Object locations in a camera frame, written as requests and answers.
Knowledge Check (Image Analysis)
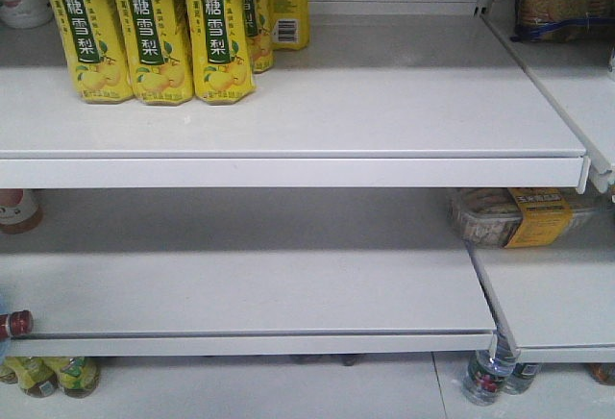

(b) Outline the red Coca-Cola aluminium bottle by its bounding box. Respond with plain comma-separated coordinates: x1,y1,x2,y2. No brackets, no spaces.
0,309,34,341

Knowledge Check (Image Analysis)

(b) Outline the clear boxed pastry pack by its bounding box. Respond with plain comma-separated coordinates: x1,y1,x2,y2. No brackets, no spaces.
447,187,613,249

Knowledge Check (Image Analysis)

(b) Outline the yellow pear drink bottle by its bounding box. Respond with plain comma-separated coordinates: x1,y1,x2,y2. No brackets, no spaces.
269,0,310,50
185,0,256,105
49,0,134,104
115,0,194,106
241,0,274,74

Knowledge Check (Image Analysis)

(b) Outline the clear water bottle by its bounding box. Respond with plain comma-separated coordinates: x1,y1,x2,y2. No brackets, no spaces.
463,332,516,406
504,363,543,395

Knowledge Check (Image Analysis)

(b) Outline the peach orange drink bottle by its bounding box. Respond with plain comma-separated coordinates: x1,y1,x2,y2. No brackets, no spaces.
1,188,43,234

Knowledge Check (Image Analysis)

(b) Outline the green label tea bottle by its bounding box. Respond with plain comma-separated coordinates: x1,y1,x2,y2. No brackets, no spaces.
42,357,101,398
4,357,58,398

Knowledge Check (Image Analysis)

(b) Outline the biscuit bag blue label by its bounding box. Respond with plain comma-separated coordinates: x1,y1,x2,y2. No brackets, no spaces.
515,0,614,42

